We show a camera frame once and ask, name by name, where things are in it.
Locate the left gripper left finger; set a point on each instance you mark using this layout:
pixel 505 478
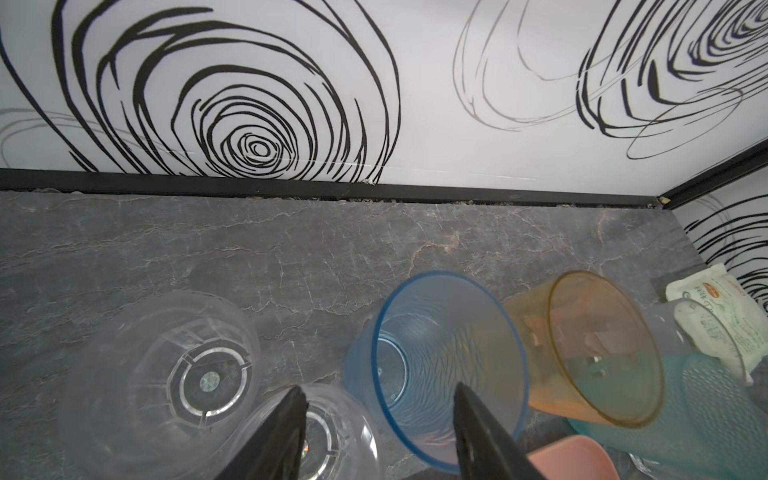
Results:
pixel 274 449

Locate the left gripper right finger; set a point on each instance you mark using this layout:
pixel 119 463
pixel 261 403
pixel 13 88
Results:
pixel 484 449

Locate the pink plastic tray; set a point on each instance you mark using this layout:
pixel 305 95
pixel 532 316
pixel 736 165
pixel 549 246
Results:
pixel 575 457

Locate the blue plastic cup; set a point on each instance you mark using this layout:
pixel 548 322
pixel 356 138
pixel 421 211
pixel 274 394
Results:
pixel 436 330

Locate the yellow plastic cup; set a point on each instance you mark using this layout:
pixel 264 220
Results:
pixel 590 354

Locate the teal plastic cup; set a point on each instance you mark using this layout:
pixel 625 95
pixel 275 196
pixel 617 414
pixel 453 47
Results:
pixel 708 427

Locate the clear glass back left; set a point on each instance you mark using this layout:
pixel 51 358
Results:
pixel 161 388

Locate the pink tinted glass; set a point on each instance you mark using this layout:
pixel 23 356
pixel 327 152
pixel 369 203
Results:
pixel 684 326

